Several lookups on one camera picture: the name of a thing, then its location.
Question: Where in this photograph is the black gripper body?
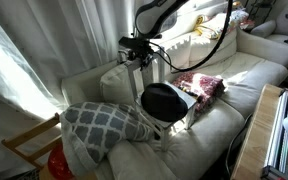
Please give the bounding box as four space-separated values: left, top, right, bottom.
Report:
119 37 154 64

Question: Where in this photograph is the black bowler hat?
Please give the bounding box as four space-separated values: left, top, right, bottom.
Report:
141 83 188 122

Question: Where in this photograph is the small white wooden chair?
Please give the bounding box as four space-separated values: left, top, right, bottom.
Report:
124 54 198 151

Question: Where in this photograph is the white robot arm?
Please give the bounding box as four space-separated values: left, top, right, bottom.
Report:
119 0 188 66

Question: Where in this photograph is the cream sofa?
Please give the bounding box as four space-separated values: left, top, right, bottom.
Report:
61 28 288 180

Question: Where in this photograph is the wooden folding chair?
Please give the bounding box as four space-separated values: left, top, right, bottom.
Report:
1 113 62 169

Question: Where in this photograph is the red white patterned cushion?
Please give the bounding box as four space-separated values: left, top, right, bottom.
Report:
172 72 225 116

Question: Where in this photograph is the black yellow flashlight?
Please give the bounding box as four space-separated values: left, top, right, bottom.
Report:
178 86 203 103

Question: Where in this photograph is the yellow floral cushion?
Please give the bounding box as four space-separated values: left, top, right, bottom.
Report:
194 10 249 40

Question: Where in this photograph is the grey white patterned pillow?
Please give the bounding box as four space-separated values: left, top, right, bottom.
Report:
59 102 154 176

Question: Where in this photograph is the white curtain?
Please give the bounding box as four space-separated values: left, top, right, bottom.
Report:
0 0 141 178

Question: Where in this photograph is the grey armchair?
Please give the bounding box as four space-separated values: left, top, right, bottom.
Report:
251 7 288 44

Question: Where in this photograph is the red ball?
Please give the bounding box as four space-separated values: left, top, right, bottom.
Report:
47 144 74 180

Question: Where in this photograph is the wooden side table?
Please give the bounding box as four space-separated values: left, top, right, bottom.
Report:
231 84 281 180

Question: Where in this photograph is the metal rails stack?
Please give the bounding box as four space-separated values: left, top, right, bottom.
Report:
260 91 288 180

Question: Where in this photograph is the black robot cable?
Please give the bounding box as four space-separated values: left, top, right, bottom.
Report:
149 0 235 74

